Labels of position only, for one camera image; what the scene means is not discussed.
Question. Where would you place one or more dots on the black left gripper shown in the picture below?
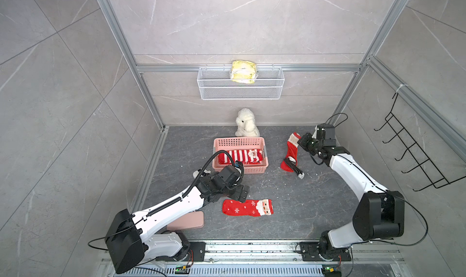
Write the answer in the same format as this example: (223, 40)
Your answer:
(237, 194)

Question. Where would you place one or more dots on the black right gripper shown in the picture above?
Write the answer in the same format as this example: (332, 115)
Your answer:
(303, 141)

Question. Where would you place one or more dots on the red plain sock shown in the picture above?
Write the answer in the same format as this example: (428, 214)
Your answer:
(291, 154)

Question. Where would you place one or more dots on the red snowflake sock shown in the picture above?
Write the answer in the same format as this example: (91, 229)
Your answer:
(254, 208)

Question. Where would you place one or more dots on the red white santa sock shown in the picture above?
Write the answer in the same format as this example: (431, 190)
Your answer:
(247, 157)

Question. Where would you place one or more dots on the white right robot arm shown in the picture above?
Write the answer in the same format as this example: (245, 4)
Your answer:
(380, 215)

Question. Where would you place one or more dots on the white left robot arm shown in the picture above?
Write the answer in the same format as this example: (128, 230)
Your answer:
(134, 238)

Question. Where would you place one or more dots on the black white striped sock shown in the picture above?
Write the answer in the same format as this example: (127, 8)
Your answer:
(199, 173)

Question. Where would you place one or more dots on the pink case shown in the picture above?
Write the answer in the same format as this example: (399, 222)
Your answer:
(191, 220)

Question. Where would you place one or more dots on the pink plastic basket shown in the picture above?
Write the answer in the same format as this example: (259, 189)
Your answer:
(244, 143)

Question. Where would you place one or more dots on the white plush toy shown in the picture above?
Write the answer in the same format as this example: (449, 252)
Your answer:
(246, 124)

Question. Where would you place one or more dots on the yellow packet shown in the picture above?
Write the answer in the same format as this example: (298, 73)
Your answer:
(243, 71)

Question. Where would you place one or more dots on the black wall hook rack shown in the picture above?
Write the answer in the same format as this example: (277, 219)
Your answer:
(423, 162)

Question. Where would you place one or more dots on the white wire wall basket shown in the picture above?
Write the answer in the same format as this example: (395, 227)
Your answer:
(217, 84)

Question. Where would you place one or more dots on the metal base rail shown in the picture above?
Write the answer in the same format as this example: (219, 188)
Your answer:
(276, 258)

